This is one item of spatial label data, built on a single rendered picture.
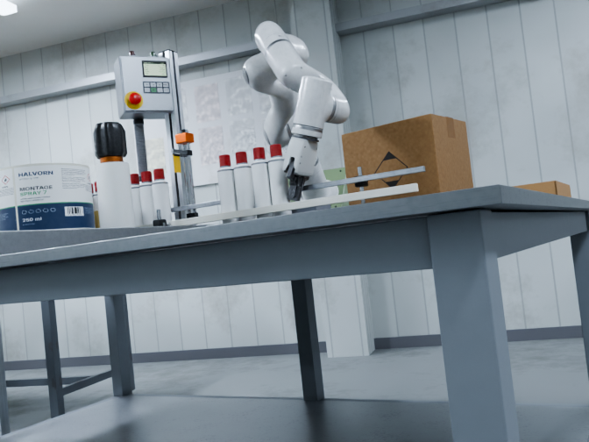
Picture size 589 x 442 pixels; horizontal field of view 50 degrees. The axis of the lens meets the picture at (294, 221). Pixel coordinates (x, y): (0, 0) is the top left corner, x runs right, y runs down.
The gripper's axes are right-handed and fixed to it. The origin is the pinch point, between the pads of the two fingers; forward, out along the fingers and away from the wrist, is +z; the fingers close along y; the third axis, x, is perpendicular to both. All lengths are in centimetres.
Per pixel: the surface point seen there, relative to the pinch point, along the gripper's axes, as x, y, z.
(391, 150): 17.0, -20.5, -16.7
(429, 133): 27.5, -18.7, -23.1
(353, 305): -78, -255, 91
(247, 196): -14.1, 1.4, 4.1
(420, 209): 63, 85, -9
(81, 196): -22, 54, 7
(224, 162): -24.0, 1.5, -4.0
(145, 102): -64, -4, -17
